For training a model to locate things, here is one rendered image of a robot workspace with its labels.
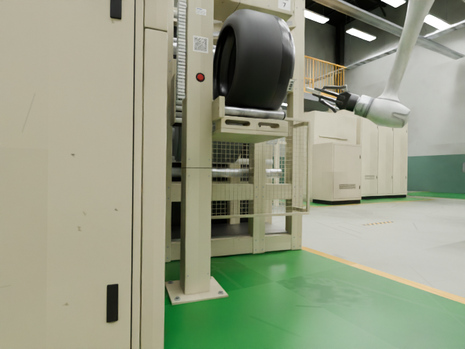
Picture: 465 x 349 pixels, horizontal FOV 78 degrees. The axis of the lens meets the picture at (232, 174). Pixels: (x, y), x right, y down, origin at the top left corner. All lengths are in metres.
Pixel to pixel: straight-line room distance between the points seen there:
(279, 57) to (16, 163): 1.14
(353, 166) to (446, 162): 7.02
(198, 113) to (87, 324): 1.02
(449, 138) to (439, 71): 2.57
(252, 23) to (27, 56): 1.03
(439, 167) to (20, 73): 13.03
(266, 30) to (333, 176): 4.79
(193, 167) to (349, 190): 5.22
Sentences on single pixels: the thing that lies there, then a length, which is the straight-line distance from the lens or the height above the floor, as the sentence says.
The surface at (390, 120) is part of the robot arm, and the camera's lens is 1.36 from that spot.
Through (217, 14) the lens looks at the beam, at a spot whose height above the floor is 1.64.
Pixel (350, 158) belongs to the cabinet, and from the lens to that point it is 6.40.
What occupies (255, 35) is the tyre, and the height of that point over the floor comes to 1.22.
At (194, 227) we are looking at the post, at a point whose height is 0.33.
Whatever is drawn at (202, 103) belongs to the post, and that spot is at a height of 0.93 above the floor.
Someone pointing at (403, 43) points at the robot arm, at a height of 1.13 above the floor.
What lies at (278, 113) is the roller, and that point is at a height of 0.90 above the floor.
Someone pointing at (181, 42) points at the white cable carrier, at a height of 1.22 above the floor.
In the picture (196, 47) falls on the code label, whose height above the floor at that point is 1.20.
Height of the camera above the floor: 0.59
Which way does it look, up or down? level
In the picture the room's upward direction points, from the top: 1 degrees clockwise
